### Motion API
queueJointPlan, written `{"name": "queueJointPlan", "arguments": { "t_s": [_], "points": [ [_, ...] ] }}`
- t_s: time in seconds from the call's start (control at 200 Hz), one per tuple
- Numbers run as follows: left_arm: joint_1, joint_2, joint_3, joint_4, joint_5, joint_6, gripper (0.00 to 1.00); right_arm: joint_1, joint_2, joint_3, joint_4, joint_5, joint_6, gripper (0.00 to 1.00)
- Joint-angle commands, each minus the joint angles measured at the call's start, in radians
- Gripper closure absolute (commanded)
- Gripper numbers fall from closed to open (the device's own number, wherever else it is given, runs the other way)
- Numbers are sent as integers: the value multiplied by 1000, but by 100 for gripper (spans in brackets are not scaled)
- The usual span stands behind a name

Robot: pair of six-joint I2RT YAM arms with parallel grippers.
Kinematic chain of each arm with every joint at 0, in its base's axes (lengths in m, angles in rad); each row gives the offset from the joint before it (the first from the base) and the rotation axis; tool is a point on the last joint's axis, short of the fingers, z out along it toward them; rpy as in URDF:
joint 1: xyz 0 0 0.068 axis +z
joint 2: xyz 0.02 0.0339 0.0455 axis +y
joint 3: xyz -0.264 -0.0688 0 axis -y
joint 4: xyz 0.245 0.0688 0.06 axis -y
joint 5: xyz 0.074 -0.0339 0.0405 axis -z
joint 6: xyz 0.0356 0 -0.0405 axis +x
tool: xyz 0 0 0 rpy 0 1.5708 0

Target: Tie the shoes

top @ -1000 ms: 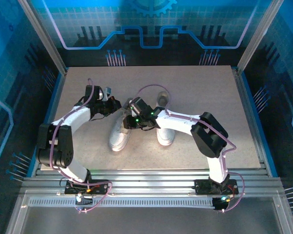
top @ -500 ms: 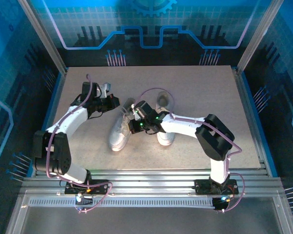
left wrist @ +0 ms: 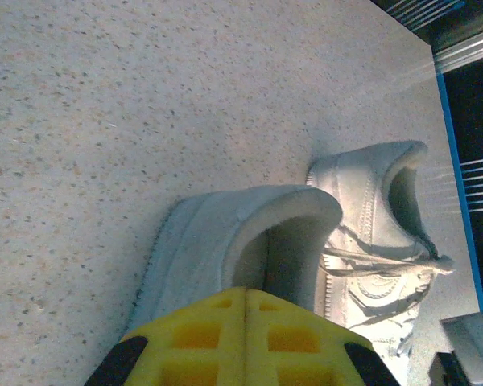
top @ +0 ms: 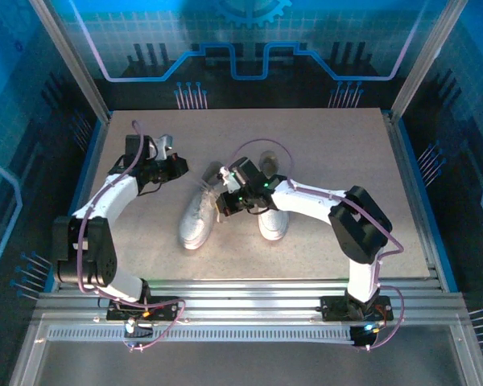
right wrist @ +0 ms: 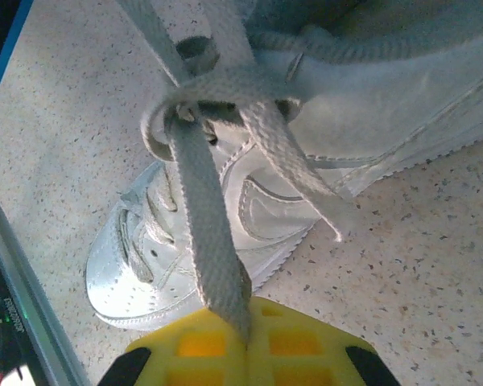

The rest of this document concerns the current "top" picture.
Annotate white shoelace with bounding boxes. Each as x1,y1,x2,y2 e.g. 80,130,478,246
199,179,225,224

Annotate white sneaker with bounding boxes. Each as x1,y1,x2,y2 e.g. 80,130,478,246
178,160,226,251
257,150,291,242

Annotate black controller box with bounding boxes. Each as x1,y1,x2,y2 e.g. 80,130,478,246
349,324,382,349
122,317,155,341

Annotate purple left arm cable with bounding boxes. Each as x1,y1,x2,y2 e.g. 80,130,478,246
76,119,186,353

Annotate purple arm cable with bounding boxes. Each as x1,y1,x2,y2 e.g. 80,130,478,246
76,119,186,353
225,138,406,351

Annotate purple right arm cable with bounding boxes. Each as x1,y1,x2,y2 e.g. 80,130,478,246
225,138,406,351

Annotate aluminium side rail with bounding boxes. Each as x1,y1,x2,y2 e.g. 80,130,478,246
43,112,114,293
382,110,460,293

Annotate aluminium corner post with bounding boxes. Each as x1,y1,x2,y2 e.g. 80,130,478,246
388,0,470,121
28,0,114,125

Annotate aluminium front rail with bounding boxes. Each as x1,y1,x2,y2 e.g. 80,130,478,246
34,279,468,322

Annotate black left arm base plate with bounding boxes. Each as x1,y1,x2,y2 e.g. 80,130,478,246
105,295,181,322

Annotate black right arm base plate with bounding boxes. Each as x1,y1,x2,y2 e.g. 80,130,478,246
320,295,394,322

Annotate slotted grey cable duct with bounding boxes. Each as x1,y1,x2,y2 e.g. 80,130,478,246
46,326,357,345

